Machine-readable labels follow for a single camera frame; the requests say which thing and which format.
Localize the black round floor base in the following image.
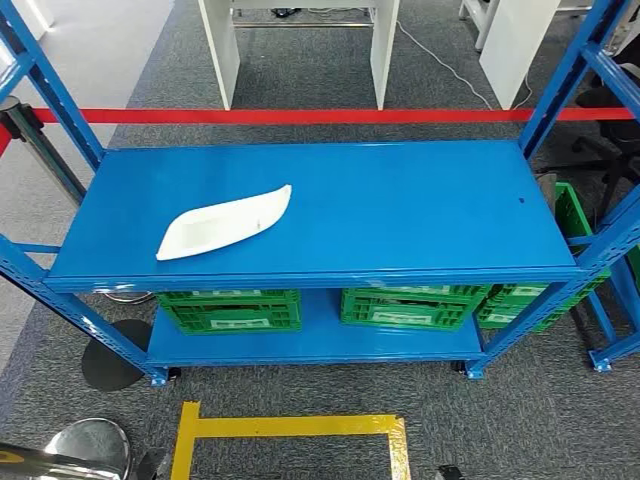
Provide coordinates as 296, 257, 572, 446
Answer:
81, 319, 153, 393

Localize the white floor cable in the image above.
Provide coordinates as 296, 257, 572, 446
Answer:
396, 18, 535, 111

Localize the white curved plastic part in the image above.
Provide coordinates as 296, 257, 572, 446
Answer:
155, 184, 293, 262

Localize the white desk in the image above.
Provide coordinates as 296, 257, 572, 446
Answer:
459, 0, 562, 111
197, 0, 401, 112

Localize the blue metal shelf rack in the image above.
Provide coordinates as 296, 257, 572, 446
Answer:
0, 0, 640, 389
567, 251, 640, 374

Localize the chrome stanchion post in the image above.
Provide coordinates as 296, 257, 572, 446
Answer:
0, 417, 134, 480
0, 95, 157, 307

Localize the red barrier belt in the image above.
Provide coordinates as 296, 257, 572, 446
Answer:
0, 105, 635, 159

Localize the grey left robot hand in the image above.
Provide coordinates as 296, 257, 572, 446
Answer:
136, 449, 170, 480

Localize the black office chair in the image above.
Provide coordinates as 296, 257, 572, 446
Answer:
537, 39, 640, 223

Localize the green plastic crate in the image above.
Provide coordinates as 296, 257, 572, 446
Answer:
155, 289, 303, 336
340, 284, 494, 333
475, 182, 612, 333

